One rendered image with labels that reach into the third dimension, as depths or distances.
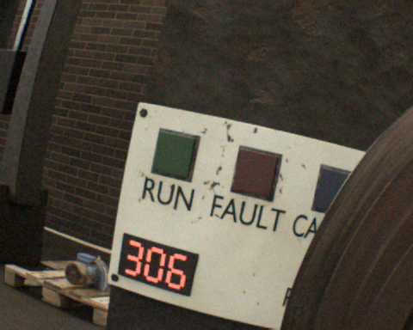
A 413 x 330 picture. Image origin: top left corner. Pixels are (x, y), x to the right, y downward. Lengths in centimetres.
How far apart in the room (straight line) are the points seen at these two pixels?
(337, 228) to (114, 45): 734
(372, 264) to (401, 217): 4
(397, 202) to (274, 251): 23
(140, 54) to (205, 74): 694
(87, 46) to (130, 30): 44
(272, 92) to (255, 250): 14
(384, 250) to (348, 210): 7
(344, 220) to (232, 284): 21
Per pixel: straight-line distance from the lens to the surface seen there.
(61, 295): 532
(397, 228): 68
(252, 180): 90
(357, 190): 73
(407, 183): 70
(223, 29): 95
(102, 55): 808
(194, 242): 93
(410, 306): 63
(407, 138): 72
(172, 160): 93
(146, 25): 791
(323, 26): 91
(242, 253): 91
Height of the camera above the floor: 125
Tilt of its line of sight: 3 degrees down
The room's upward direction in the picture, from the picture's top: 12 degrees clockwise
